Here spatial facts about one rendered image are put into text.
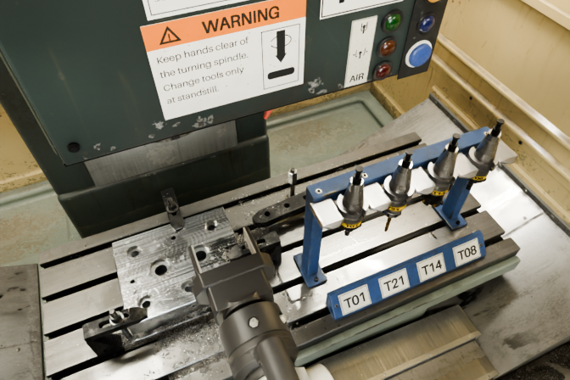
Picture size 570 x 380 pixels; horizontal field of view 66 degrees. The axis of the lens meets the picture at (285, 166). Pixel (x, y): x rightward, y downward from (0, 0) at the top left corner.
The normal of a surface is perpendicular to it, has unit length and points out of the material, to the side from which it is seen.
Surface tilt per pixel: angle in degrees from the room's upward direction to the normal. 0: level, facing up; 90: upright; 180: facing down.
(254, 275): 0
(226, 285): 0
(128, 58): 90
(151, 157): 89
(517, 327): 24
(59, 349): 0
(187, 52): 90
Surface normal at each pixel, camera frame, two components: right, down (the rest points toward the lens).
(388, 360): 0.11, -0.70
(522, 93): -0.92, 0.29
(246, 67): 0.39, 0.68
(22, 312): 0.37, -0.73
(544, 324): -0.37, -0.50
